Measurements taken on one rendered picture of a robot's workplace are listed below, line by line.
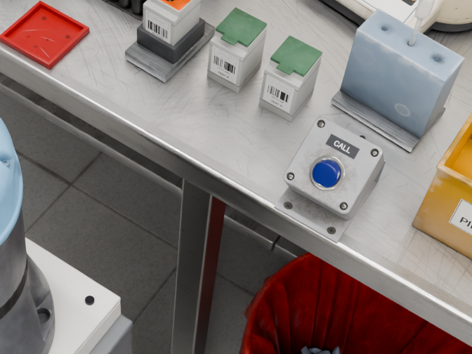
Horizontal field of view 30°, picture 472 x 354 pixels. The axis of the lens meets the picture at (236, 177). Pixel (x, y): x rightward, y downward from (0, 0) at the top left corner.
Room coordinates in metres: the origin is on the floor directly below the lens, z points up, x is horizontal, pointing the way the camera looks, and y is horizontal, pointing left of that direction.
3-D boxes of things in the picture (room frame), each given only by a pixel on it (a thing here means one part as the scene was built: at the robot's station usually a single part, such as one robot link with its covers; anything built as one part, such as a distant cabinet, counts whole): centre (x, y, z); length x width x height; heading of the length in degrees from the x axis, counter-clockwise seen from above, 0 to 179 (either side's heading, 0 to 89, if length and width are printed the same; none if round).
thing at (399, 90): (0.62, -0.15, 0.92); 0.10 x 0.07 x 0.10; 60
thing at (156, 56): (0.66, 0.09, 0.89); 0.09 x 0.05 x 0.04; 153
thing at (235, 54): (0.63, 0.02, 0.91); 0.05 x 0.04 x 0.07; 155
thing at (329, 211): (0.51, -0.10, 0.92); 0.13 x 0.07 x 0.08; 155
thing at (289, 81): (0.61, -0.04, 0.91); 0.05 x 0.04 x 0.07; 155
